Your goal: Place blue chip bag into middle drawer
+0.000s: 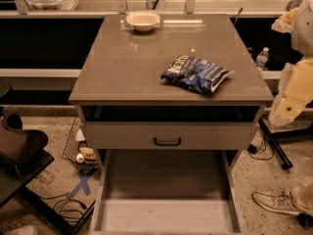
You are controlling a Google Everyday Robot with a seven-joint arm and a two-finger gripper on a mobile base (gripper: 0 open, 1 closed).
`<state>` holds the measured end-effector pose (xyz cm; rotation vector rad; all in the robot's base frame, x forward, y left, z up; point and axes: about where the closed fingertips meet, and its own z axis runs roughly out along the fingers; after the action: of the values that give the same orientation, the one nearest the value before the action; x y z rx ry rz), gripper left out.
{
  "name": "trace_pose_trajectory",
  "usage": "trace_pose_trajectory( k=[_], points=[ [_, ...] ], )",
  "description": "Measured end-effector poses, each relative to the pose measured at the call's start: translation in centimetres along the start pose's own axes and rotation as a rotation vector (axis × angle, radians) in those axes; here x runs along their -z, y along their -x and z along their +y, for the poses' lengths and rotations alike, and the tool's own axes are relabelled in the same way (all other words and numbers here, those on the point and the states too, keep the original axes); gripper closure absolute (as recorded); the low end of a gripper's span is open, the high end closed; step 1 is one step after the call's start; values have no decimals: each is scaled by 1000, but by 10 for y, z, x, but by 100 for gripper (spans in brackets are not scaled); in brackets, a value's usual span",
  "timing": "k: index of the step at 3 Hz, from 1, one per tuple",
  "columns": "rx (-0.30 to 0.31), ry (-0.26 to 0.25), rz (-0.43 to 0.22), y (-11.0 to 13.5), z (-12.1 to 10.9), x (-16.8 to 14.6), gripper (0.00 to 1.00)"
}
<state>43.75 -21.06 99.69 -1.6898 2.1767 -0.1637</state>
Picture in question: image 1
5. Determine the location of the black stand leg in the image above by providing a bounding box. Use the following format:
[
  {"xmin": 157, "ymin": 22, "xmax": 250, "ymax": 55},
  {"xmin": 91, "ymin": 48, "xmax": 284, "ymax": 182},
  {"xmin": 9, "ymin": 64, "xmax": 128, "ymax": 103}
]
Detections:
[{"xmin": 258, "ymin": 118, "xmax": 292, "ymax": 170}]

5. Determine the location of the grey drawer cabinet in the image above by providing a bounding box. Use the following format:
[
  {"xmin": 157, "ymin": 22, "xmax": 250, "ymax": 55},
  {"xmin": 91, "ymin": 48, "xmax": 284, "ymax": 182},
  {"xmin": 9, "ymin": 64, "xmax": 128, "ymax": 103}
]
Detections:
[{"xmin": 69, "ymin": 14, "xmax": 273, "ymax": 164}]

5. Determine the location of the wire basket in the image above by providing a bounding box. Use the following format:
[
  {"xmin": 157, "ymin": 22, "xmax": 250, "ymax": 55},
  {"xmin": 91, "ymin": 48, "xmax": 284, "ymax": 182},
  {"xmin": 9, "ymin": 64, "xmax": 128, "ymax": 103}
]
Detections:
[{"xmin": 62, "ymin": 117, "xmax": 98, "ymax": 169}]

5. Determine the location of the white bowl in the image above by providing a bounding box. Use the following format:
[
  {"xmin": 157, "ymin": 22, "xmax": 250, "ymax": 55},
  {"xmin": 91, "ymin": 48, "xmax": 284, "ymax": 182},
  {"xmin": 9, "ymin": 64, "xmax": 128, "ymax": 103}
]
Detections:
[{"xmin": 126, "ymin": 11, "xmax": 160, "ymax": 32}]

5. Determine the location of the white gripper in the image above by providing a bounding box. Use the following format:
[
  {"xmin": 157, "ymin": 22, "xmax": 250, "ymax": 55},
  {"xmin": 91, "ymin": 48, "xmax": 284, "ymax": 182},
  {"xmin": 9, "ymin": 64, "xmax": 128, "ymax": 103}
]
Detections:
[{"xmin": 268, "ymin": 8, "xmax": 313, "ymax": 126}]

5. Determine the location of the blue chip bag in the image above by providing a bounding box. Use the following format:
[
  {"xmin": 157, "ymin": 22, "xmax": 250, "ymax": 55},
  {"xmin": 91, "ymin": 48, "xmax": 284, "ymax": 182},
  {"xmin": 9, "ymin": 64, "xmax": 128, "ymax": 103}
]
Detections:
[{"xmin": 161, "ymin": 55, "xmax": 234, "ymax": 94}]

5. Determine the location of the closed upper drawer front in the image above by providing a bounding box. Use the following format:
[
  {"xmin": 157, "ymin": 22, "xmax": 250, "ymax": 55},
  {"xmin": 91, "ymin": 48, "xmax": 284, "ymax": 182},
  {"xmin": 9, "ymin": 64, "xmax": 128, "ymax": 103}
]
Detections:
[{"xmin": 81, "ymin": 121, "xmax": 258, "ymax": 150}]

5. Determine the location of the white sneaker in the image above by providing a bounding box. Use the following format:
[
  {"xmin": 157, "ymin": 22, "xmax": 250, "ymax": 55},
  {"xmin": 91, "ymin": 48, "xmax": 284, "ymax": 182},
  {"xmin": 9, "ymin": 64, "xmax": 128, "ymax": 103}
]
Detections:
[{"xmin": 252, "ymin": 190, "xmax": 301, "ymax": 215}]

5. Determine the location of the black floor cable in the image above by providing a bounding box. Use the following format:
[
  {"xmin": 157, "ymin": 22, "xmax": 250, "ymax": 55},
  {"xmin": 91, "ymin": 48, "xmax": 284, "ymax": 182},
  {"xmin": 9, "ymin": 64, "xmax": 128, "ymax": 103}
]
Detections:
[{"xmin": 38, "ymin": 193, "xmax": 89, "ymax": 223}]

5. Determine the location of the open middle drawer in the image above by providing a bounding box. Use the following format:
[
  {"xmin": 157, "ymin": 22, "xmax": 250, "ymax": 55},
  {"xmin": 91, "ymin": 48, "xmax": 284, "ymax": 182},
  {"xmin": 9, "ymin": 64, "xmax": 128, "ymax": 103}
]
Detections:
[{"xmin": 90, "ymin": 150, "xmax": 244, "ymax": 235}]

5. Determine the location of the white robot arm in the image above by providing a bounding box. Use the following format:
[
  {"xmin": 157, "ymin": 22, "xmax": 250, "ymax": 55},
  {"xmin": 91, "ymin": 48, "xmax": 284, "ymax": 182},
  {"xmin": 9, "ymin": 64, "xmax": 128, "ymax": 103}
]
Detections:
[{"xmin": 268, "ymin": 0, "xmax": 313, "ymax": 126}]

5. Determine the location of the black cable bundle right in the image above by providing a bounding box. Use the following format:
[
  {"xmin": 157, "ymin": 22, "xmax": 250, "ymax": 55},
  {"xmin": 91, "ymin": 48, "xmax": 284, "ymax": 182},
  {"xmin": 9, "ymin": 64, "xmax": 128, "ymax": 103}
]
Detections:
[{"xmin": 246, "ymin": 137, "xmax": 276, "ymax": 162}]

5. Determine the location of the brown chair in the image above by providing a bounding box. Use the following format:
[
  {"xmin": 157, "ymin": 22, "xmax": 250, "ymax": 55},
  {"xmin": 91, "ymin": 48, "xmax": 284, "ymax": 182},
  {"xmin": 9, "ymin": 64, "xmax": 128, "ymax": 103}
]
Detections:
[{"xmin": 0, "ymin": 113, "xmax": 49, "ymax": 168}]

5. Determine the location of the clear water bottle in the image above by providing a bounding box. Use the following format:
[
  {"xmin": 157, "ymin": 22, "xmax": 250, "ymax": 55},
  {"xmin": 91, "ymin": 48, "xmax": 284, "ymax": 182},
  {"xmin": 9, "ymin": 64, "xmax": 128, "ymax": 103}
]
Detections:
[{"xmin": 255, "ymin": 47, "xmax": 269, "ymax": 71}]

